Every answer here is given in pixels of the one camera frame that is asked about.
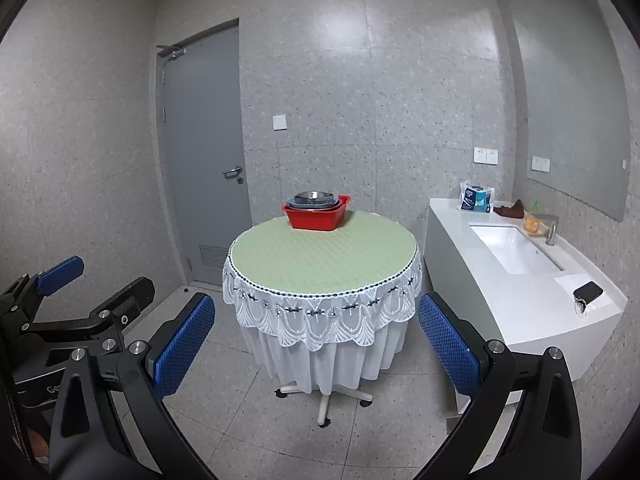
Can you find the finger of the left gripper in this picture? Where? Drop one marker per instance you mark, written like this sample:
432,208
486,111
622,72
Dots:
22,300
106,321

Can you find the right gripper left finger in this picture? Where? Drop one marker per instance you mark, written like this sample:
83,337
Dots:
148,372

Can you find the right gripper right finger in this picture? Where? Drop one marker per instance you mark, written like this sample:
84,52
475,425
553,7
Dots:
543,440

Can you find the large steel bowl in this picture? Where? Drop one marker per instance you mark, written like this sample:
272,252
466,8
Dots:
312,194

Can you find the left hand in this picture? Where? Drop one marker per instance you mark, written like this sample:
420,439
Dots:
40,448

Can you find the black phone on counter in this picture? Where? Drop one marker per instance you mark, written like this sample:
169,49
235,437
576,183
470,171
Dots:
587,293

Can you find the white sink counter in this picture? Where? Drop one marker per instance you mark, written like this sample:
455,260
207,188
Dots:
513,287

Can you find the white lace tablecloth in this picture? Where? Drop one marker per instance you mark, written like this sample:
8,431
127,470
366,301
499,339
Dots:
324,342

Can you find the steel faucet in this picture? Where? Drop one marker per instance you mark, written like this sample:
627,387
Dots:
547,225

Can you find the orange soap bottle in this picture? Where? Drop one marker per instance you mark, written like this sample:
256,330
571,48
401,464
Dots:
531,221

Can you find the blue square plate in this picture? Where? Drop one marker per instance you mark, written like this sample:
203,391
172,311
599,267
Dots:
293,205

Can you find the table star base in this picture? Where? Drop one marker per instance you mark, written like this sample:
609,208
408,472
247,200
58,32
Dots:
364,399

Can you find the brown cloth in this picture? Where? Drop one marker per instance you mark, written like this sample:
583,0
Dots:
515,211

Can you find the red plastic basin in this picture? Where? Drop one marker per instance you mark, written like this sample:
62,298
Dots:
318,219

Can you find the tissue pack blue white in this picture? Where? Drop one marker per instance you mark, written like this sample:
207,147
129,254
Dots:
476,198

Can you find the grey door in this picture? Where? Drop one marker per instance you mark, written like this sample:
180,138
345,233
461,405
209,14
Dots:
199,108

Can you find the green checkered table mat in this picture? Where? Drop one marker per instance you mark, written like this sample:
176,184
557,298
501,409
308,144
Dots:
366,249

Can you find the door closer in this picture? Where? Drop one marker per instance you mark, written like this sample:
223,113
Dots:
170,53

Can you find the door handle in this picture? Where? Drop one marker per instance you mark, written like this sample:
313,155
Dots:
235,173

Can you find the white light switch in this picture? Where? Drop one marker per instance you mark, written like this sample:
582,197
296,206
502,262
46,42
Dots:
279,122

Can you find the white wall socket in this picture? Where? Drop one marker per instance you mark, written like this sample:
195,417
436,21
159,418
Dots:
486,156

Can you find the wall mirror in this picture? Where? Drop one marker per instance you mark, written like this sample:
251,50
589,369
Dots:
577,109

